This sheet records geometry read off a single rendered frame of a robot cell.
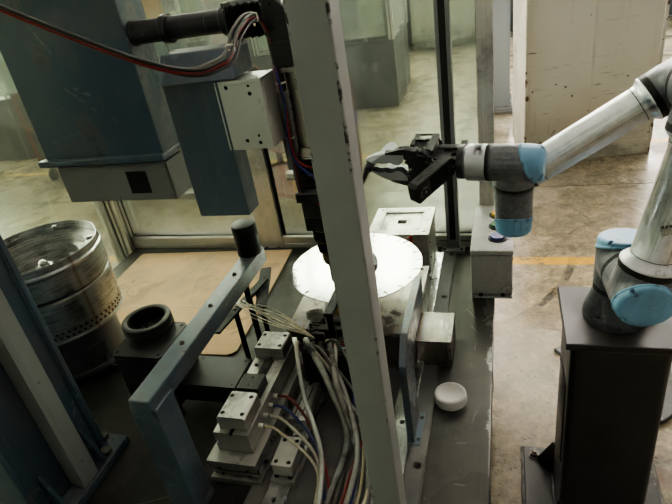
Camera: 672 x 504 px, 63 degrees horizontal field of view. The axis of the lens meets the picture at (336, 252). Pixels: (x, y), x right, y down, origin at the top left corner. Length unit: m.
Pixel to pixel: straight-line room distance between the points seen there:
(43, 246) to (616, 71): 3.78
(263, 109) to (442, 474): 0.75
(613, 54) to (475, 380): 3.37
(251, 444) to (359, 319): 0.58
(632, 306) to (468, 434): 0.42
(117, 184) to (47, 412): 0.48
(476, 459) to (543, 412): 1.16
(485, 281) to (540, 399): 0.91
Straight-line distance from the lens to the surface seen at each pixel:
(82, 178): 1.33
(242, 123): 1.00
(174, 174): 1.21
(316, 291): 1.28
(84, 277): 1.46
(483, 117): 1.63
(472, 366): 1.34
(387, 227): 1.64
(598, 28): 4.31
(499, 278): 1.52
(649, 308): 1.28
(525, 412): 2.29
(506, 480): 2.08
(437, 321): 1.36
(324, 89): 0.50
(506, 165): 1.11
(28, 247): 1.68
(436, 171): 1.11
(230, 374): 1.31
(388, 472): 0.78
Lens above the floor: 1.64
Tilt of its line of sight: 29 degrees down
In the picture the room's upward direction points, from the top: 10 degrees counter-clockwise
